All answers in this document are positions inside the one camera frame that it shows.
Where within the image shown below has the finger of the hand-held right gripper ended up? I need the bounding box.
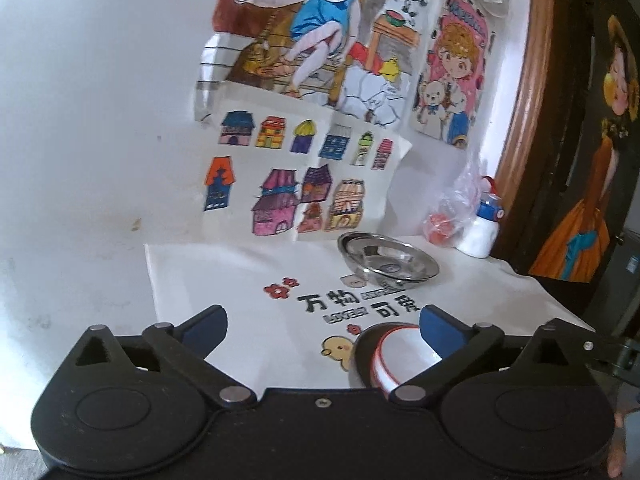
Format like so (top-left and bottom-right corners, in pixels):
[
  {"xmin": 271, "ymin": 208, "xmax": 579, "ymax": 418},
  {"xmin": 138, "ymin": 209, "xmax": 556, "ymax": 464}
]
[{"xmin": 582, "ymin": 337, "xmax": 625, "ymax": 376}]

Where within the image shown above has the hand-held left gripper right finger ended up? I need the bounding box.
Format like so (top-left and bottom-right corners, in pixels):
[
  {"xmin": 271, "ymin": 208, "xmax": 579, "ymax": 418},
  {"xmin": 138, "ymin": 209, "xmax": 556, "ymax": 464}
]
[{"xmin": 389, "ymin": 304, "xmax": 587, "ymax": 405}]

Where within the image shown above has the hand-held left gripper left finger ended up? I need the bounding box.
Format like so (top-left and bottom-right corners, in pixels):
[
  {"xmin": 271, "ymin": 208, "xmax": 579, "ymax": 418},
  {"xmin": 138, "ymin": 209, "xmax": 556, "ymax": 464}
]
[{"xmin": 74, "ymin": 304, "xmax": 253, "ymax": 406}]

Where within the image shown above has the white red-rimmed bowl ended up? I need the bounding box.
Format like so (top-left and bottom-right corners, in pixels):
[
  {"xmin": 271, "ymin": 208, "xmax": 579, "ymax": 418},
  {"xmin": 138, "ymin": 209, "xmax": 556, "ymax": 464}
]
[
  {"xmin": 374, "ymin": 328, "xmax": 444, "ymax": 392},
  {"xmin": 370, "ymin": 342, "xmax": 396, "ymax": 392}
]

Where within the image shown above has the stainless steel plate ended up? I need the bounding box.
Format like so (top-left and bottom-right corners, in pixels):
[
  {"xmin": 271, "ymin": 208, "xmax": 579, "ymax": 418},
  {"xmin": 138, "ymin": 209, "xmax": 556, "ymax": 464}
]
[
  {"xmin": 352, "ymin": 267, "xmax": 437, "ymax": 288},
  {"xmin": 338, "ymin": 232, "xmax": 441, "ymax": 281}
]

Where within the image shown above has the person's right hand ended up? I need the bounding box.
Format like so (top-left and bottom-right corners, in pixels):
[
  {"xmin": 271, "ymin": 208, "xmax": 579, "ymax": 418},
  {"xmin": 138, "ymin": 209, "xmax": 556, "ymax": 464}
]
[{"xmin": 606, "ymin": 410, "xmax": 629, "ymax": 480}]

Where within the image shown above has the white printed table mat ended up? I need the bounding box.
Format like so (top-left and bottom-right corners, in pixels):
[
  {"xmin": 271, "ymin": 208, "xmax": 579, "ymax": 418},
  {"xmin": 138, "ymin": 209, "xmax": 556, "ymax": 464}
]
[{"xmin": 144, "ymin": 234, "xmax": 598, "ymax": 391}]

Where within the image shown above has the white water bottle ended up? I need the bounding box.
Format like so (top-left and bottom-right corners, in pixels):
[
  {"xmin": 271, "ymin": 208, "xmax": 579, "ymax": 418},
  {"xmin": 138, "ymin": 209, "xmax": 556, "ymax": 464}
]
[{"xmin": 457, "ymin": 176, "xmax": 503, "ymax": 259}]

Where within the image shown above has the clear plastic bag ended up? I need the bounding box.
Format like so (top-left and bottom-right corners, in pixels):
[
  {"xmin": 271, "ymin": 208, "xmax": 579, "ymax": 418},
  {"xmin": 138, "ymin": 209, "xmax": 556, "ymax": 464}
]
[{"xmin": 422, "ymin": 160, "xmax": 483, "ymax": 248}]

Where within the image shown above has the coloured houses drawing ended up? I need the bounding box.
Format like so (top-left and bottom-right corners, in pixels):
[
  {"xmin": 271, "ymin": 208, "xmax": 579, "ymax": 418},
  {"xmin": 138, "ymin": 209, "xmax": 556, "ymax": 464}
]
[{"xmin": 200, "ymin": 95, "xmax": 413, "ymax": 243}]

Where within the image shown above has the orange dress figure painting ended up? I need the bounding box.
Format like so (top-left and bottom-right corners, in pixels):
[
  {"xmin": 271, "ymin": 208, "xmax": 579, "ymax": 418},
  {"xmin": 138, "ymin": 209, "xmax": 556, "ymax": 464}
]
[{"xmin": 529, "ymin": 10, "xmax": 640, "ymax": 283}]

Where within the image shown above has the coloured teddy bear drawing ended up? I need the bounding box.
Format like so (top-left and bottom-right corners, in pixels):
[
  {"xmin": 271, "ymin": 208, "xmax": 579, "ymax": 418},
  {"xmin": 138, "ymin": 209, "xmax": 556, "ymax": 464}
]
[{"xmin": 410, "ymin": 0, "xmax": 496, "ymax": 150}]

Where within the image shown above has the coloured child drawing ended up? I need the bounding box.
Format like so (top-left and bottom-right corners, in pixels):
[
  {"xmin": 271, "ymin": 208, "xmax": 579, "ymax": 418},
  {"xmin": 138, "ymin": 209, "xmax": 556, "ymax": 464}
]
[{"xmin": 192, "ymin": 0, "xmax": 453, "ymax": 128}]

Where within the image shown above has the wooden door frame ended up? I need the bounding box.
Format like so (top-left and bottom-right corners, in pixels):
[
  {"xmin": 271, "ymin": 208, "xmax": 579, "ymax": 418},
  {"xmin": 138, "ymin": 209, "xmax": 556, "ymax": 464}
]
[{"xmin": 492, "ymin": 0, "xmax": 563, "ymax": 263}]

